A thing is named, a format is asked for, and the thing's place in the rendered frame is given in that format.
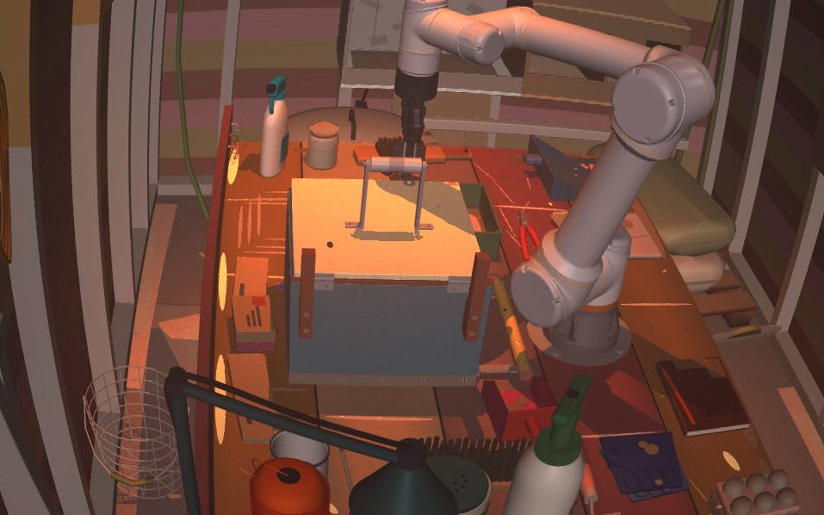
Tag printed cardboard carton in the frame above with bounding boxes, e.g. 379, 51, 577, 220
231, 255, 278, 353

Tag dark blue dustpan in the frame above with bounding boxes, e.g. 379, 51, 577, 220
524, 133, 603, 202

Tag round mounting plate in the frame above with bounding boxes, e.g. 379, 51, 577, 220
538, 318, 633, 368

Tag grey-blue nest box body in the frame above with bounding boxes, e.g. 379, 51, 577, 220
284, 271, 493, 388

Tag brown wooden post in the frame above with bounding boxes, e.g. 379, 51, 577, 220
298, 247, 318, 340
462, 251, 492, 343

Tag red box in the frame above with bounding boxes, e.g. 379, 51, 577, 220
479, 377, 560, 442

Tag green plastic crate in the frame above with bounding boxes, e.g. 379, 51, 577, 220
458, 182, 505, 263

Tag dark green desk lamp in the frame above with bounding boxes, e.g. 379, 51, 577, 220
164, 366, 459, 515

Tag green hose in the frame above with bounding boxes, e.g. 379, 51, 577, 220
173, 0, 211, 223

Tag tan nest box lid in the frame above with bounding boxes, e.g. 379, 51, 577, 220
288, 177, 484, 282

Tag orange wooden stick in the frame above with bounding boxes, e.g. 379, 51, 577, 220
492, 275, 536, 382

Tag brown wooden blocks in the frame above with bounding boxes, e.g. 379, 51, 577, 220
691, 268, 758, 329

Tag small beige sack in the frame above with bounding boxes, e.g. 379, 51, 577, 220
669, 250, 728, 295

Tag large beige sack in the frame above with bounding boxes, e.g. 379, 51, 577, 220
586, 143, 737, 257

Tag tan jar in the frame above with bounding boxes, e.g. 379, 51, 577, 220
305, 121, 341, 171

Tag tan flat board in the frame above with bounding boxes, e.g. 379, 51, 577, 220
227, 351, 273, 444

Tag white wire basket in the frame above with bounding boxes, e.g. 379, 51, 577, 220
82, 364, 188, 502

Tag white enamel mug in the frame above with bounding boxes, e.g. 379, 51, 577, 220
269, 428, 331, 477

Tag green perforated disc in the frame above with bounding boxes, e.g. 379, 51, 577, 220
425, 454, 493, 515

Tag pink egg carton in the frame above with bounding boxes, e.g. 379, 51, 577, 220
710, 468, 802, 515

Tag dark bristle brush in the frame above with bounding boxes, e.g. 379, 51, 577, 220
418, 435, 538, 482

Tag dark book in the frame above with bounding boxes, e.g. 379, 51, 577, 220
654, 356, 752, 437

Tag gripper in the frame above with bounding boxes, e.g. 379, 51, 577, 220
393, 67, 433, 160

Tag orange round can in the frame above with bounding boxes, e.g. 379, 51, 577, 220
249, 457, 331, 515

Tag white spray bottle teal head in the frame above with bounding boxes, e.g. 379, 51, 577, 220
258, 75, 291, 179

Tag white spray bottle green head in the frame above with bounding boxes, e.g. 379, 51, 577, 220
500, 373, 593, 515

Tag grey lid handle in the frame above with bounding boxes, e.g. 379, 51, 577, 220
344, 157, 434, 232

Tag wooden turn-button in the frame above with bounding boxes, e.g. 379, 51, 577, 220
351, 145, 449, 164

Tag red handled pliers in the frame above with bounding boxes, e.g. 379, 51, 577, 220
517, 209, 543, 263

